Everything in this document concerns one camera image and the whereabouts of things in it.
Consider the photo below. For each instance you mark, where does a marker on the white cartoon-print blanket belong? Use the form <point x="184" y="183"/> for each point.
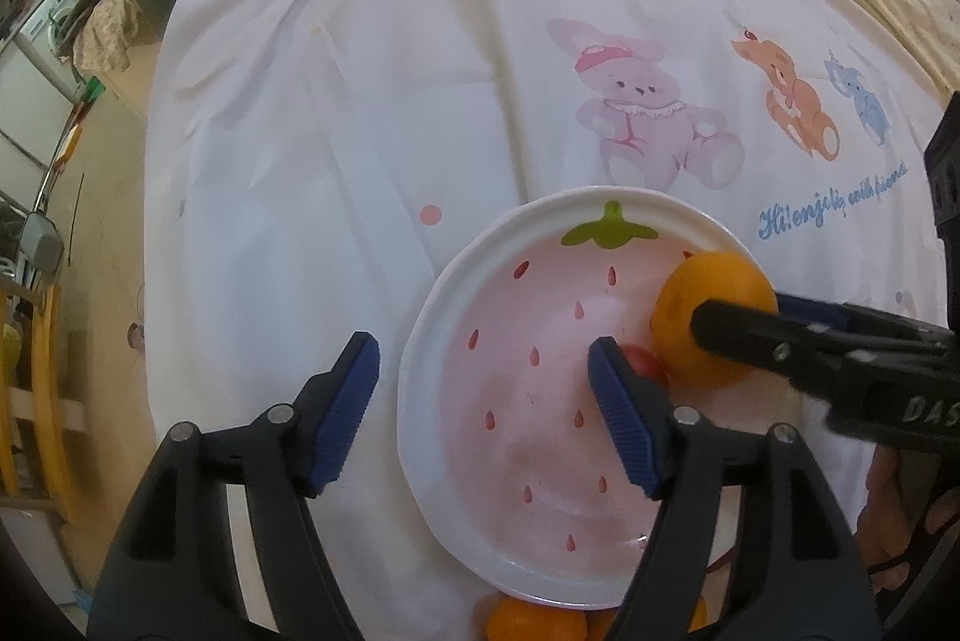
<point x="375" y="86"/>

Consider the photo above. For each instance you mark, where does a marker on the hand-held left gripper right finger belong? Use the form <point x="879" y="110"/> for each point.
<point x="624" y="420"/>

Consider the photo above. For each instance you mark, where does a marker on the small tangerine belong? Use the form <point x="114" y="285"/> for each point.
<point x="600" y="627"/>
<point x="532" y="622"/>

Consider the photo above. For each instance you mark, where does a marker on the mop with green clip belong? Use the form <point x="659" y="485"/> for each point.
<point x="90" y="89"/>

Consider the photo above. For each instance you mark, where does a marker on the large orange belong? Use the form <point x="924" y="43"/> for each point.
<point x="720" y="281"/>

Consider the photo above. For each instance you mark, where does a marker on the white washing machine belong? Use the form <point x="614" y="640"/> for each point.
<point x="46" y="3"/>

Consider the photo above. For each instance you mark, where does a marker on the floral cloth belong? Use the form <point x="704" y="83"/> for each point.
<point x="112" y="29"/>

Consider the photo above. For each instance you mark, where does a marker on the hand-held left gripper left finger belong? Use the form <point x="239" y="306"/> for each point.
<point x="346" y="412"/>

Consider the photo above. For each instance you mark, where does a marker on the strawberry-print white plate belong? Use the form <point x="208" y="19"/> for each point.
<point x="525" y="438"/>

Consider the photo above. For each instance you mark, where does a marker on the white cabinet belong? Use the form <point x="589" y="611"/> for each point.
<point x="26" y="101"/>

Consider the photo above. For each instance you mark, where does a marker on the wooden chair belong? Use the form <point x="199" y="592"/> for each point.
<point x="45" y="386"/>

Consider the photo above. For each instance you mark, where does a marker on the person's right hand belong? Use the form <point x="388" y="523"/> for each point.
<point x="892" y="506"/>

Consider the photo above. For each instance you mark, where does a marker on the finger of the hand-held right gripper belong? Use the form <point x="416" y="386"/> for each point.
<point x="814" y="309"/>
<point x="750" y="333"/>

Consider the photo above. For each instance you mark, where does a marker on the red cherry tomato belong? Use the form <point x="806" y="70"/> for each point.
<point x="649" y="366"/>

